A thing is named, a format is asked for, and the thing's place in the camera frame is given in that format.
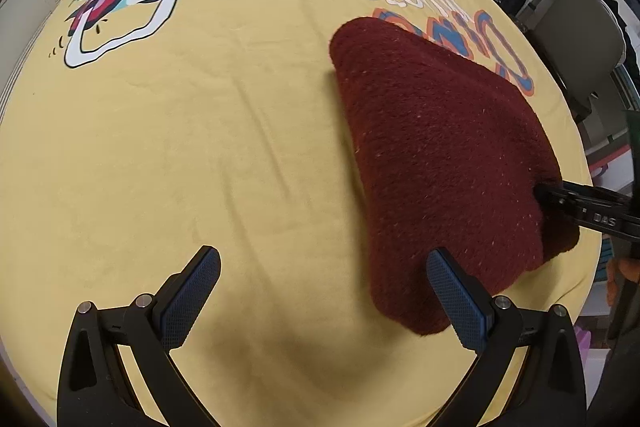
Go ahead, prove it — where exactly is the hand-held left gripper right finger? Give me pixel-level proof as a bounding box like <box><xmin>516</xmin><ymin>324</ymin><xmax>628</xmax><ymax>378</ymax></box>
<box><xmin>426</xmin><ymin>248</ymin><xmax>587</xmax><ymax>427</ymax></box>

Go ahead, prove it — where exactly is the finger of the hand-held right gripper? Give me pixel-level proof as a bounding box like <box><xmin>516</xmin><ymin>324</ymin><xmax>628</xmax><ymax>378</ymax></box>
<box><xmin>534</xmin><ymin>180</ymin><xmax>640</xmax><ymax>239</ymax></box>

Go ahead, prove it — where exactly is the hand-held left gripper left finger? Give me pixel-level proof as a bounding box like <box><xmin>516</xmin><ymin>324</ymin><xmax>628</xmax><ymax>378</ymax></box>
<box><xmin>56</xmin><ymin>245</ymin><xmax>222</xmax><ymax>427</ymax></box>

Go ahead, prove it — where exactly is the maroon knit sweater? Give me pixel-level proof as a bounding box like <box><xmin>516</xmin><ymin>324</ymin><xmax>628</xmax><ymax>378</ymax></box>
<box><xmin>329</xmin><ymin>18</ymin><xmax>581</xmax><ymax>337</ymax></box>

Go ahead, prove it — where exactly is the pink plastic item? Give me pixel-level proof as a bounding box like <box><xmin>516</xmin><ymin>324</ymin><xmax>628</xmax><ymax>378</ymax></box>
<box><xmin>574</xmin><ymin>324</ymin><xmax>593</xmax><ymax>353</ymax></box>

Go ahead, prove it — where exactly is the yellow printed blanket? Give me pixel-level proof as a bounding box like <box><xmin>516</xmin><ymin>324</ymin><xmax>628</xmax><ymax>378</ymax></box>
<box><xmin>0</xmin><ymin>0</ymin><xmax>603</xmax><ymax>427</ymax></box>

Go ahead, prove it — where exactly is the grey chair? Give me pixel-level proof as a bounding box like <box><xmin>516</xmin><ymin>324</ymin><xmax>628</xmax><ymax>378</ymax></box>
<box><xmin>527</xmin><ymin>0</ymin><xmax>629</xmax><ymax>124</ymax></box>

